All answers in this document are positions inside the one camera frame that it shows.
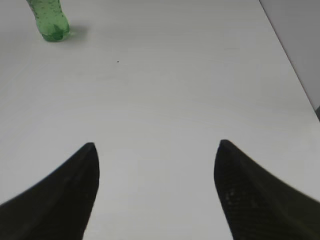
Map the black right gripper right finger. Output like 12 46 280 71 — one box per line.
213 139 320 240

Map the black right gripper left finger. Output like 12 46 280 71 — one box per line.
0 142 100 240

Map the green soda bottle yellow cap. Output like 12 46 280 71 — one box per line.
27 0 70 42

